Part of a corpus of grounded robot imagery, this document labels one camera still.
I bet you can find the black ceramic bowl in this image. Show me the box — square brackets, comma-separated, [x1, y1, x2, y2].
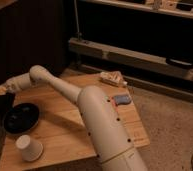
[3, 103, 40, 134]

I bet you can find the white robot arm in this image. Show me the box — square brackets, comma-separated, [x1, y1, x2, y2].
[0, 65, 148, 171]

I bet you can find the white paper cup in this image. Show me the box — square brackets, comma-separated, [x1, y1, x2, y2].
[15, 135, 43, 162]

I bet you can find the metal vertical pole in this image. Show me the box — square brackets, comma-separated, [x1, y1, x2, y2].
[73, 0, 82, 41]

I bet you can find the blue grey toy object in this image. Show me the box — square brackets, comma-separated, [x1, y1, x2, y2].
[113, 95, 131, 105]

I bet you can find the long wooden shelf beam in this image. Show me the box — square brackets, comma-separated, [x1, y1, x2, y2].
[68, 38, 193, 82]

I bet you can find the upper shelf with items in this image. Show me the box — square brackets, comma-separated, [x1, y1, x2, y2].
[80, 0, 193, 19]

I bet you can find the black handle on beam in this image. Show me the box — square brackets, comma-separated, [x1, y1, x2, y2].
[165, 58, 193, 70]

